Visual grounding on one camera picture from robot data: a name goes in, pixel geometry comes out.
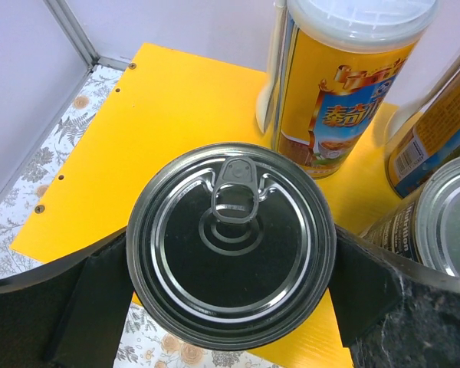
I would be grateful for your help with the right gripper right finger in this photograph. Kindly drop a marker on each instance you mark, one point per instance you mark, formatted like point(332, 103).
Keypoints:
point(391, 311)

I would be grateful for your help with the silver pull-tab can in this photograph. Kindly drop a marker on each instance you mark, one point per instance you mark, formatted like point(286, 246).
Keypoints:
point(425, 226)
point(230, 246)

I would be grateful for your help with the tall can with plastic lid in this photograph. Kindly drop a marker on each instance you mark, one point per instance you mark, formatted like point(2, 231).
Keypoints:
point(424, 134)

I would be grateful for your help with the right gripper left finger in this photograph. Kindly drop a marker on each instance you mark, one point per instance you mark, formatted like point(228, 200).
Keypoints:
point(69, 312)

